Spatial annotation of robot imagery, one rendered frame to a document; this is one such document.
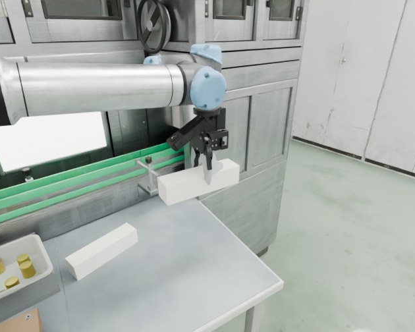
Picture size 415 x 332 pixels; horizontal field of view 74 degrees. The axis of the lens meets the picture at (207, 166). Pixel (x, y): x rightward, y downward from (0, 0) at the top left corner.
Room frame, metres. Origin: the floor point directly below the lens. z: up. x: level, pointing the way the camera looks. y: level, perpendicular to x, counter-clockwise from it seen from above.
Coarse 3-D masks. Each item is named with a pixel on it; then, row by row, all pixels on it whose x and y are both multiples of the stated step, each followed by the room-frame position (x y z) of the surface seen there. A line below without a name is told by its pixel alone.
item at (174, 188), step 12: (192, 168) 0.73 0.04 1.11; (228, 168) 0.73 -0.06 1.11; (168, 180) 0.65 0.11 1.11; (180, 180) 0.65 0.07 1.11; (192, 180) 0.66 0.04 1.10; (204, 180) 0.68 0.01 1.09; (216, 180) 0.70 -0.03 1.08; (228, 180) 0.72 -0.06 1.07; (168, 192) 0.62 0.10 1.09; (180, 192) 0.64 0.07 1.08; (192, 192) 0.66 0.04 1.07; (204, 192) 0.68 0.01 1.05; (168, 204) 0.62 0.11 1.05
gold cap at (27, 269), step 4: (20, 264) 0.64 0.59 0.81; (24, 264) 0.64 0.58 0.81; (28, 264) 0.64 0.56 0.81; (32, 264) 0.65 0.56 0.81; (20, 268) 0.62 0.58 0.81; (24, 268) 0.62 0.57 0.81; (28, 268) 0.63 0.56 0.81; (32, 268) 0.64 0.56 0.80; (24, 272) 0.62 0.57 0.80; (28, 272) 0.63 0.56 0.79; (32, 272) 0.63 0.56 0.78; (24, 276) 0.62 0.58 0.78; (28, 276) 0.62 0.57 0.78; (32, 276) 0.63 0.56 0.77
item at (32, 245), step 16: (16, 240) 0.72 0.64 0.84; (32, 240) 0.74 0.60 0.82; (0, 256) 0.67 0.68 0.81; (16, 256) 0.70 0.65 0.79; (32, 256) 0.72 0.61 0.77; (48, 256) 0.65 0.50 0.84; (16, 272) 0.65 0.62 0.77; (48, 272) 0.58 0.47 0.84; (0, 288) 0.59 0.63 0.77; (16, 288) 0.53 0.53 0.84
